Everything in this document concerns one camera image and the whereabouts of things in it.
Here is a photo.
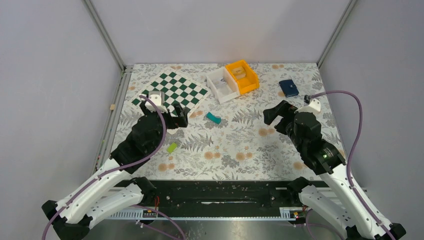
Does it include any wooden block in orange bin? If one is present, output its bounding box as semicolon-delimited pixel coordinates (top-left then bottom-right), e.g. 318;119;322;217
231;66;247;80

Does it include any green white chessboard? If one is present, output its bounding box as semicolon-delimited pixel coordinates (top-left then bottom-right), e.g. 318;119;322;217
125;67;211;117

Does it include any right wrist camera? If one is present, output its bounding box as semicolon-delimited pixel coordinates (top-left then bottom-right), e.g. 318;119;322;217
296;98;321;115

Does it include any teal block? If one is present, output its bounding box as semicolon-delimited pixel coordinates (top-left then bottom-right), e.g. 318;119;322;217
206;112;222;125

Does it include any lime green block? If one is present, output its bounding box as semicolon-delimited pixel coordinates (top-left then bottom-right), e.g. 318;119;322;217
166;142;178;154

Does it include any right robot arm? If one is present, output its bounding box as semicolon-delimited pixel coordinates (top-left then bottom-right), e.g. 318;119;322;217
263;99;406;240

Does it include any white plastic bin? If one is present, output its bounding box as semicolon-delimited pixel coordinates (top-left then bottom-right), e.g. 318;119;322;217
206;67;241;105

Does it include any navy blue card holder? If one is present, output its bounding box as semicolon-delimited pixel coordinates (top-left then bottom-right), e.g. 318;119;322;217
278;79;299;98

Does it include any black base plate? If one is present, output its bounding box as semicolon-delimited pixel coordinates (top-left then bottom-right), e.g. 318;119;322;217
139;180;306;217

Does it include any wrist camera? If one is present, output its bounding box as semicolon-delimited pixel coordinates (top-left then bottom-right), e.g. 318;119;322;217
145;90;168;113
296;98;321;115

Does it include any floral table mat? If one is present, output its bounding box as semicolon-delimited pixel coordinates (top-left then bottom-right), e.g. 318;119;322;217
112;62;354;182

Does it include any orange plastic bin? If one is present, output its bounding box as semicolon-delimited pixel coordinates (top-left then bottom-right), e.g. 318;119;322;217
225;59;260;95

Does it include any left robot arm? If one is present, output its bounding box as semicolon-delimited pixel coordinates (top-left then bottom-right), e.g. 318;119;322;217
41;100;189;240

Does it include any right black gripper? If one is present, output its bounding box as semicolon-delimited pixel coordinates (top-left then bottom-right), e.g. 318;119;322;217
262;99;305;153

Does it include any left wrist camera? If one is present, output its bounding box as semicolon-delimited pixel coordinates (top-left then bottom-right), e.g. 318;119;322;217
145;90;168;113

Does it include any perforated metal rail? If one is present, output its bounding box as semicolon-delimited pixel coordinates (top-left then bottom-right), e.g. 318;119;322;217
106;207;301;221

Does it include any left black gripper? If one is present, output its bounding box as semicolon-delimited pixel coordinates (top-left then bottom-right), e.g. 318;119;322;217
141;102;188;153

